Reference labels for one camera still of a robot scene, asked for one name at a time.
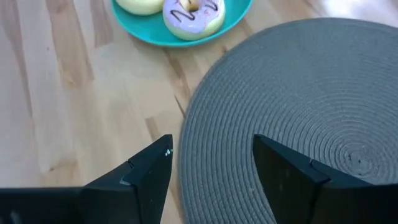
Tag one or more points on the teal plate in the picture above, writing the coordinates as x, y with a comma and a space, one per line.
149, 29

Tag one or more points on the large pink donut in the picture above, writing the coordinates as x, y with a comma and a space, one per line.
140, 7

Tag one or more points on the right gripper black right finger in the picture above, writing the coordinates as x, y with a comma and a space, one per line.
311, 196

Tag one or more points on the grey round woven placemat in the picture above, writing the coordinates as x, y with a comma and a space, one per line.
295, 93

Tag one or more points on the large purple donut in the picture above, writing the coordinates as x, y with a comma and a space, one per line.
199, 23

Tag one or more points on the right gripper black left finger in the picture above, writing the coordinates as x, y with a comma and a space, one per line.
124, 196

